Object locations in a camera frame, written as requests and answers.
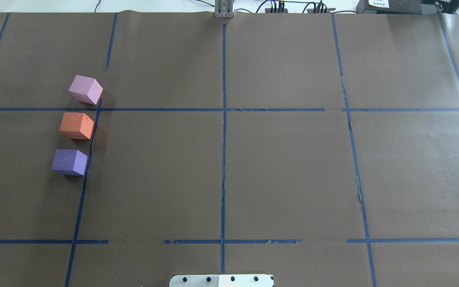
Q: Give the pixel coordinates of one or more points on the purple foam block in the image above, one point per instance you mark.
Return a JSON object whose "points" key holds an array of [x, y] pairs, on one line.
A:
{"points": [[69, 162]]}

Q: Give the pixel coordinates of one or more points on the black power strip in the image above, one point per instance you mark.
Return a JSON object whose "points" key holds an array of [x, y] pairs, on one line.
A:
{"points": [[277, 8]]}

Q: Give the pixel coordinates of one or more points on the pink foam block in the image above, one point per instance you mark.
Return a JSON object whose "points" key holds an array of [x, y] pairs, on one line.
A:
{"points": [[86, 90]]}

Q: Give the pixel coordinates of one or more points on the aluminium frame post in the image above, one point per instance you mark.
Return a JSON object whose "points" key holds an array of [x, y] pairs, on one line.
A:
{"points": [[223, 9]]}

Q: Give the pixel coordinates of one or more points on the orange foam block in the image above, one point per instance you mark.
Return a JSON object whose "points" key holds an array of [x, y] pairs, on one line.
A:
{"points": [[77, 126]]}

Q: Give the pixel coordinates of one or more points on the black computer box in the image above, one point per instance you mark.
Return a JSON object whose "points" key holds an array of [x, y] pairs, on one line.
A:
{"points": [[415, 7]]}

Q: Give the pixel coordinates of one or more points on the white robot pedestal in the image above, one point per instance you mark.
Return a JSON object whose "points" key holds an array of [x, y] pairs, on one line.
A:
{"points": [[223, 280]]}

